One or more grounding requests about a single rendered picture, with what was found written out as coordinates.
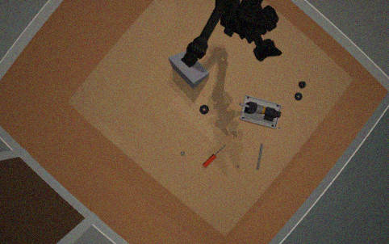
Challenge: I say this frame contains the red-handled screwdriver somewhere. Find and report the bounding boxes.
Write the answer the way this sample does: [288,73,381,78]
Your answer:
[203,148,222,168]

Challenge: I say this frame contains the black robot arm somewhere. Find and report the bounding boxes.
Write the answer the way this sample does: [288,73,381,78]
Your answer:
[181,0,279,68]

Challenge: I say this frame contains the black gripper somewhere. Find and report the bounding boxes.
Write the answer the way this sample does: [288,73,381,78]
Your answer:
[234,0,282,61]

